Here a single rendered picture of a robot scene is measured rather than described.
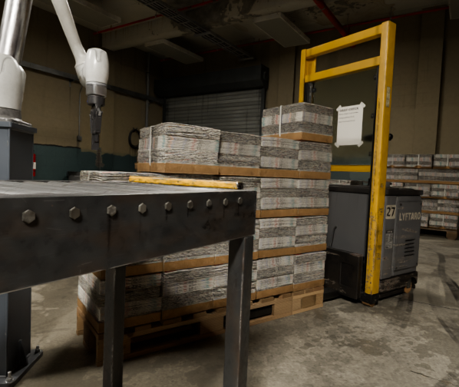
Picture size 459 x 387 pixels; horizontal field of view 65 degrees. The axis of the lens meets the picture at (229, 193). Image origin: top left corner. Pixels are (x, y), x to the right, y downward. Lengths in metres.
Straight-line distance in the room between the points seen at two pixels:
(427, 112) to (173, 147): 6.84
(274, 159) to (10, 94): 1.29
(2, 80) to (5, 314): 0.89
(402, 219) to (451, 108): 5.47
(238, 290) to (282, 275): 1.24
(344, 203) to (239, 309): 1.97
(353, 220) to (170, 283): 1.53
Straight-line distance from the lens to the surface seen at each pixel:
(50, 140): 9.09
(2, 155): 1.60
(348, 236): 2.84
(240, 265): 0.96
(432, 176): 6.43
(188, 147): 1.72
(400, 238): 2.88
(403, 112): 8.25
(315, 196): 2.34
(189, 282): 1.84
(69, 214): 0.56
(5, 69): 1.68
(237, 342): 1.03
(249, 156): 1.95
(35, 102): 9.01
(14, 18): 1.96
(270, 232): 2.09
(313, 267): 2.41
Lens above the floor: 0.84
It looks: 3 degrees down
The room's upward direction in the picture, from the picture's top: 2 degrees clockwise
